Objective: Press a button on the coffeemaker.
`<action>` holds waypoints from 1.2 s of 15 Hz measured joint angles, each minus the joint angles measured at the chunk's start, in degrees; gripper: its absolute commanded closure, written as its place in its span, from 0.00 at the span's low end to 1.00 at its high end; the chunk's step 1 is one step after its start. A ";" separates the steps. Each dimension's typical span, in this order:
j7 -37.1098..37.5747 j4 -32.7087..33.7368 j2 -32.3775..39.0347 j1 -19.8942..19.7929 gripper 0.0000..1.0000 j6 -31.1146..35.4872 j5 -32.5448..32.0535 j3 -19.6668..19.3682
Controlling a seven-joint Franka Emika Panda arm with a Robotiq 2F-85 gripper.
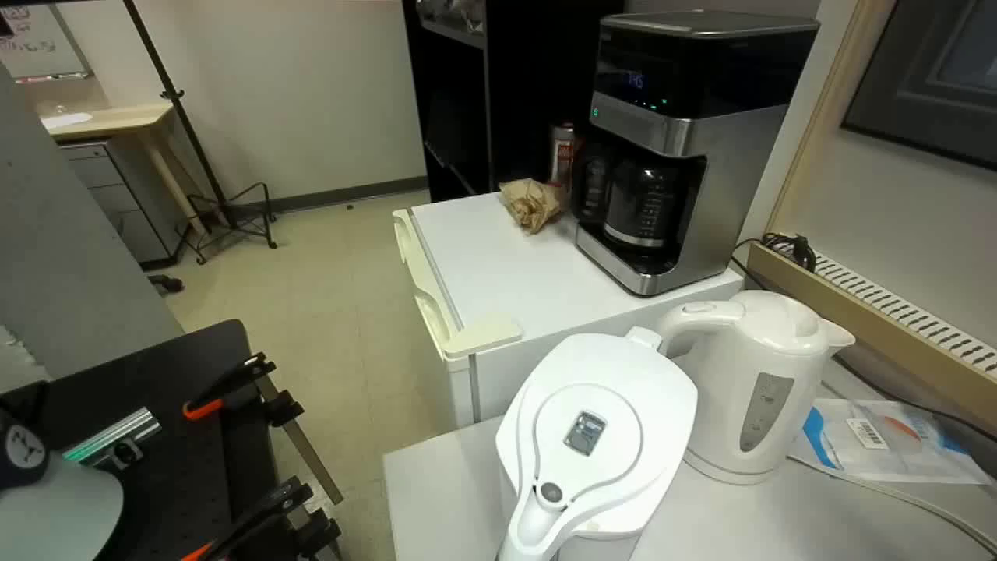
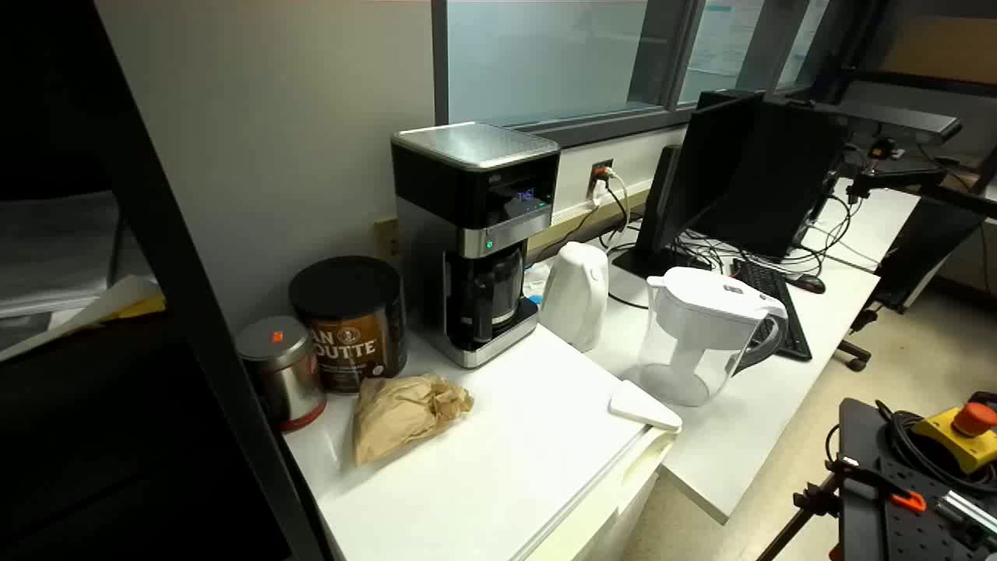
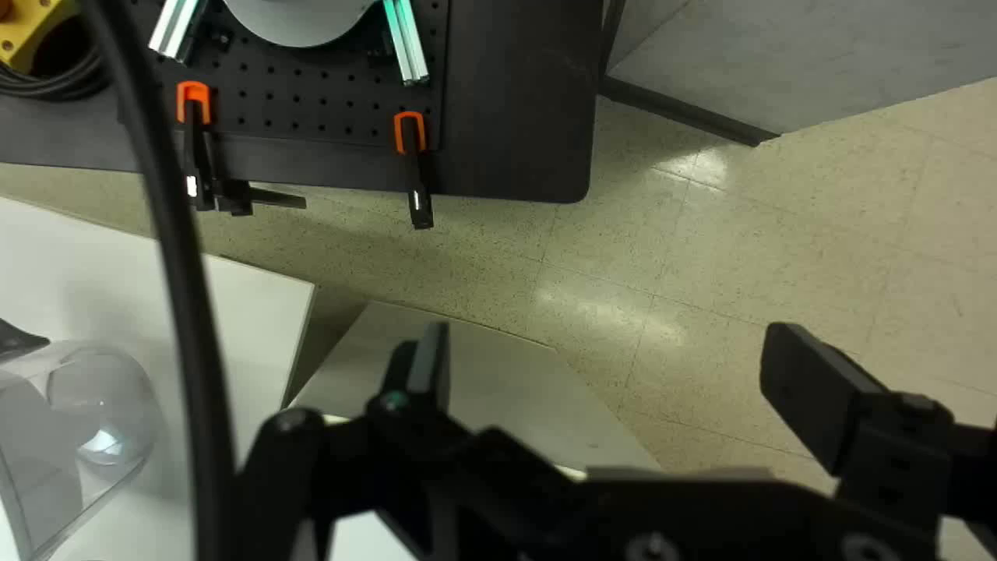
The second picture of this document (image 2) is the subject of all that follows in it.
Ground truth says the black tripod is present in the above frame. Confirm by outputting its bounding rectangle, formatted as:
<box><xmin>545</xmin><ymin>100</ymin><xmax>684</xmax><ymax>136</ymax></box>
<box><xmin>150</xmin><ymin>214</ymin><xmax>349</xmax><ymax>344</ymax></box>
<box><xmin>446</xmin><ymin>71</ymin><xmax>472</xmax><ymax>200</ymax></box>
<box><xmin>754</xmin><ymin>467</ymin><xmax>846</xmax><ymax>561</ymax></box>

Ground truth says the yellow emergency stop box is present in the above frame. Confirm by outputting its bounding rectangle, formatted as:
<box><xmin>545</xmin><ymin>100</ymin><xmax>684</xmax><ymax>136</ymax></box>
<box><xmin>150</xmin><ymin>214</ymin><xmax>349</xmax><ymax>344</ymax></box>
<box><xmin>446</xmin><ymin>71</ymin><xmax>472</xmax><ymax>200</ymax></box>
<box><xmin>911</xmin><ymin>389</ymin><xmax>997</xmax><ymax>477</ymax></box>

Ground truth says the black perforated board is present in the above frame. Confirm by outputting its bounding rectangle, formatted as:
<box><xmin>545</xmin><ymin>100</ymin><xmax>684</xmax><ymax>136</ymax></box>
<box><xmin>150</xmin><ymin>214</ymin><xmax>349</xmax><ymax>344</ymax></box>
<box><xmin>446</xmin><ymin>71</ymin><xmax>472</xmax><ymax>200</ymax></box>
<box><xmin>833</xmin><ymin>395</ymin><xmax>997</xmax><ymax>561</ymax></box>

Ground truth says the black and silver coffeemaker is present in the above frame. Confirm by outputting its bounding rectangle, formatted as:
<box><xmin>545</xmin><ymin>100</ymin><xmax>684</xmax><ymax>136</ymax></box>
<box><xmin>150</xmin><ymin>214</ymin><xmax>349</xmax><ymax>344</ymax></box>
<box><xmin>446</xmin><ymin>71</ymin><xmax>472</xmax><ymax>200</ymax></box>
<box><xmin>389</xmin><ymin>119</ymin><xmax>563</xmax><ymax>373</ymax></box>

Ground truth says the brown coffee can black lid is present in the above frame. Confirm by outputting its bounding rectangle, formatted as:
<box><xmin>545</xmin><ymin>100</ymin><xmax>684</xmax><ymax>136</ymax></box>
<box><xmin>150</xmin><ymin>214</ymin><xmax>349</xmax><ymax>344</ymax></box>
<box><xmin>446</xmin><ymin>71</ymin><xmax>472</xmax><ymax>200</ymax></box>
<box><xmin>286</xmin><ymin>252</ymin><xmax>410</xmax><ymax>395</ymax></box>

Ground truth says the small blue item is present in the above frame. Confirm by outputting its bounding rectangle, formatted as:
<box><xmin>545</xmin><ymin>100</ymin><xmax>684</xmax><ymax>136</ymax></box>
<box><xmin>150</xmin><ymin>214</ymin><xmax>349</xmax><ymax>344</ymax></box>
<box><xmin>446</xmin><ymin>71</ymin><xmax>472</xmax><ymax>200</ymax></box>
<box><xmin>520</xmin><ymin>259</ymin><xmax>553</xmax><ymax>314</ymax></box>

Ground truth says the black computer mouse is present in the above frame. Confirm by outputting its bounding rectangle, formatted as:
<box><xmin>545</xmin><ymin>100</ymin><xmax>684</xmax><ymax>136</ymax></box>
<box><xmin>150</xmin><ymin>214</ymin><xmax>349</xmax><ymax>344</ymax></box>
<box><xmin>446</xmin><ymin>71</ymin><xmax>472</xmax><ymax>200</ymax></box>
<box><xmin>785</xmin><ymin>269</ymin><xmax>830</xmax><ymax>296</ymax></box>

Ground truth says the small red-labelled jar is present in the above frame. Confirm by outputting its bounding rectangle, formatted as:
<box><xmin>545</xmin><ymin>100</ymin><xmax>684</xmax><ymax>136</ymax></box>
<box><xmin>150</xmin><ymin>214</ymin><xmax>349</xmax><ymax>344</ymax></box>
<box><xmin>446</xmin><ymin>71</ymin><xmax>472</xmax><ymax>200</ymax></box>
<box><xmin>233</xmin><ymin>312</ymin><xmax>329</xmax><ymax>437</ymax></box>

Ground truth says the glass coffee carafe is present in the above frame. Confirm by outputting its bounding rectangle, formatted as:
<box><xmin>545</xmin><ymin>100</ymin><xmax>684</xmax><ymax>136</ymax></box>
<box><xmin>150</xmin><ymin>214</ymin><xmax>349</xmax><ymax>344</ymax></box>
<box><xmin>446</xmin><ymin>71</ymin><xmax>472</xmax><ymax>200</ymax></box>
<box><xmin>453</xmin><ymin>247</ymin><xmax>530</xmax><ymax>335</ymax></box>

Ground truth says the black keyboard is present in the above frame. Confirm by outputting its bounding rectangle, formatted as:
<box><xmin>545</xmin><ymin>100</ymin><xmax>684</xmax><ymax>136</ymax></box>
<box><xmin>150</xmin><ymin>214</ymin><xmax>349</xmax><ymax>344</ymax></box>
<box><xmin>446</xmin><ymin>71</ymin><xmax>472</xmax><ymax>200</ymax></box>
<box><xmin>728</xmin><ymin>254</ymin><xmax>817</xmax><ymax>363</ymax></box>

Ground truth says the orange clamp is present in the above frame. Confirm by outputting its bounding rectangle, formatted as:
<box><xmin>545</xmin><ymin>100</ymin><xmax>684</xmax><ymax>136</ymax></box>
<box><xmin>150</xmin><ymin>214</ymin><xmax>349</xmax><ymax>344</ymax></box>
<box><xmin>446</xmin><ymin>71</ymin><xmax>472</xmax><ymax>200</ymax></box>
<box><xmin>883</xmin><ymin>484</ymin><xmax>933</xmax><ymax>518</ymax></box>

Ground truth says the black office chair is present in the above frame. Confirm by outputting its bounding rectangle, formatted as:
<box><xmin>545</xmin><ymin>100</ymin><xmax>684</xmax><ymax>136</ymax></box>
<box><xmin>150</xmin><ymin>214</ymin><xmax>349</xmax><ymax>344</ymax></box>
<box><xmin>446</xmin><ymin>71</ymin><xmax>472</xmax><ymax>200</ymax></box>
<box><xmin>833</xmin><ymin>194</ymin><xmax>991</xmax><ymax>373</ymax></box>

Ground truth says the black computer monitor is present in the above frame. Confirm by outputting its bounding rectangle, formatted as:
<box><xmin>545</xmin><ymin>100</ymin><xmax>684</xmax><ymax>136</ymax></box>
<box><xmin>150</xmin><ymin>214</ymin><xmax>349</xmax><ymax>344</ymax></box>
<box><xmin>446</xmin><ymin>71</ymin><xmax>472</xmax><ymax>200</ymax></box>
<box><xmin>630</xmin><ymin>86</ymin><xmax>854</xmax><ymax>281</ymax></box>

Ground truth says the white folded paper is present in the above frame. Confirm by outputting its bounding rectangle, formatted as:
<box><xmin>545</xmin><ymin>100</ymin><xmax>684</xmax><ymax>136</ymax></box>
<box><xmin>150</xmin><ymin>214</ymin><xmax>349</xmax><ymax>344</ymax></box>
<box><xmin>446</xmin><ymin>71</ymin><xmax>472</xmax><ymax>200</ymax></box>
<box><xmin>605</xmin><ymin>377</ymin><xmax>684</xmax><ymax>437</ymax></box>

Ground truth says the stack of white papers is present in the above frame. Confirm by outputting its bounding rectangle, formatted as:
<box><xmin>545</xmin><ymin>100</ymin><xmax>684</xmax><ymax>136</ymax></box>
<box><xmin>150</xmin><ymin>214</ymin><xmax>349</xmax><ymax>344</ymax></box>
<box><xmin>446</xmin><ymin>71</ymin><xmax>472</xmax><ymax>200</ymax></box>
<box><xmin>0</xmin><ymin>189</ymin><xmax>167</xmax><ymax>363</ymax></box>

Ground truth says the black shelf post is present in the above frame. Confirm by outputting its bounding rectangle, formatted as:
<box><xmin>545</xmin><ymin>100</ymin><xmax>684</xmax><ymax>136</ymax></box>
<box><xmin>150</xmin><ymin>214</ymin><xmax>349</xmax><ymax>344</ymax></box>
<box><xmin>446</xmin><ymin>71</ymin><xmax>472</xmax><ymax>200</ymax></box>
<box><xmin>60</xmin><ymin>0</ymin><xmax>337</xmax><ymax>561</ymax></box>

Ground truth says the black power cable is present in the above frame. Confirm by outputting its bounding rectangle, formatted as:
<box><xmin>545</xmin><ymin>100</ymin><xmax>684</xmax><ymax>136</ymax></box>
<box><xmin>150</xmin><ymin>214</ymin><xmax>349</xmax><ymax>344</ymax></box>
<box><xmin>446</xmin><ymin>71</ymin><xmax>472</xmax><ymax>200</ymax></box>
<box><xmin>592</xmin><ymin>167</ymin><xmax>637</xmax><ymax>238</ymax></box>

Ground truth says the white water filter pitcher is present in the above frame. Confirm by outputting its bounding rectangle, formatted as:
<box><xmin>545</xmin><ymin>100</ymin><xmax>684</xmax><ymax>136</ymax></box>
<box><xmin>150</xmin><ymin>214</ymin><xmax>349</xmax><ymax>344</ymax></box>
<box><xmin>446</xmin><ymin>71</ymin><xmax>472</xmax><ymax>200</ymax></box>
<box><xmin>621</xmin><ymin>265</ymin><xmax>793</xmax><ymax>410</ymax></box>

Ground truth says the brown paper bag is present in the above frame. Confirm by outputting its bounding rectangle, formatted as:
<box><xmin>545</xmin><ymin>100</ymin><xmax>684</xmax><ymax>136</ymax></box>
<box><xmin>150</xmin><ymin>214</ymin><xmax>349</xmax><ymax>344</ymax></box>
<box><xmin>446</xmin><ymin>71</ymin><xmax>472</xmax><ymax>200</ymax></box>
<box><xmin>349</xmin><ymin>372</ymin><xmax>477</xmax><ymax>470</ymax></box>

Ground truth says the white wall outlet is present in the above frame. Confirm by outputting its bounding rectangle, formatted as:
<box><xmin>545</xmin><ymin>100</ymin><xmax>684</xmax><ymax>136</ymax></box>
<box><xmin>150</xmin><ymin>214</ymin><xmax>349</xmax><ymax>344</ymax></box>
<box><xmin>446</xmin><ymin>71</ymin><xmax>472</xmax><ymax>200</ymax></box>
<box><xmin>586</xmin><ymin>156</ymin><xmax>621</xmax><ymax>201</ymax></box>

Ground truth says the white mini fridge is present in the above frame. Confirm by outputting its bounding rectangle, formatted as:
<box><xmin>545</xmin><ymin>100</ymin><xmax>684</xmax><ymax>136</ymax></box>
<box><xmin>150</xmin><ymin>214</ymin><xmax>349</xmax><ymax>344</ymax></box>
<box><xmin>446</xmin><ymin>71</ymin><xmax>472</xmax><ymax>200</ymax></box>
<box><xmin>281</xmin><ymin>321</ymin><xmax>678</xmax><ymax>561</ymax></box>

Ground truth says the black coiled cable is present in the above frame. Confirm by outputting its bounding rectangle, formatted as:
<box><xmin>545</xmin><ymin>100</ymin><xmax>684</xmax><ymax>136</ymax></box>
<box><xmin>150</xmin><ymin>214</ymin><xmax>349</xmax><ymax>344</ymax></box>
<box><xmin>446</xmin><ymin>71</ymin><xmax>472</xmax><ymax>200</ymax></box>
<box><xmin>873</xmin><ymin>395</ymin><xmax>997</xmax><ymax>499</ymax></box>

